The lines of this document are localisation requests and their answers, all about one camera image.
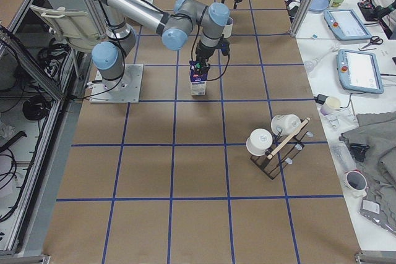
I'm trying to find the Pascual milk carton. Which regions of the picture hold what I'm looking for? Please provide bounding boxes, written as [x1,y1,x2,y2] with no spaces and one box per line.
[189,61,207,96]

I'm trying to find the cream lavender cup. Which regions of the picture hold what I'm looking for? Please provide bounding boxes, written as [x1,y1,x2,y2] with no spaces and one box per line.
[320,96,341,116]

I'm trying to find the white mug on rack front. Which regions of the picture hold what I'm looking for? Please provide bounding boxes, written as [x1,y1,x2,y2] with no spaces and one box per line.
[246,128,273,156]

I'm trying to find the upper teach pendant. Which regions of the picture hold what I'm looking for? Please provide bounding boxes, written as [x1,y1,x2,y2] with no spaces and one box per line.
[323,9,372,41]

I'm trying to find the teach pendant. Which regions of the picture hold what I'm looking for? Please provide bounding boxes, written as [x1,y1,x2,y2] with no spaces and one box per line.
[323,9,372,41]
[337,49,384,94]

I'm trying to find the black power adapter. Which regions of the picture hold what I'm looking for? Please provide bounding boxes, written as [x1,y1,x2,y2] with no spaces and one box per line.
[314,94,328,105]

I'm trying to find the lower teach pendant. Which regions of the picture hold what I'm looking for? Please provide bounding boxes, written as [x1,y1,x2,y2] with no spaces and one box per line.
[337,49,384,94]

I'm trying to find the black scissors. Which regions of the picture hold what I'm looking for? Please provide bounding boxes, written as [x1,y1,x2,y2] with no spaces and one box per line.
[358,35,384,51]

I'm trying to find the grey cloth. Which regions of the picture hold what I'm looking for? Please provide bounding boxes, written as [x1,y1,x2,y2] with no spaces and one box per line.
[339,112,395,234]

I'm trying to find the white red rimmed mug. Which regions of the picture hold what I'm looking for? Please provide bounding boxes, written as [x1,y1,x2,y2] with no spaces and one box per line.
[342,169,368,198]

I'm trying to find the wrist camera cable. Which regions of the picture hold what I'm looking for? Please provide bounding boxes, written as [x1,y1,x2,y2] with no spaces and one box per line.
[190,33,231,82]

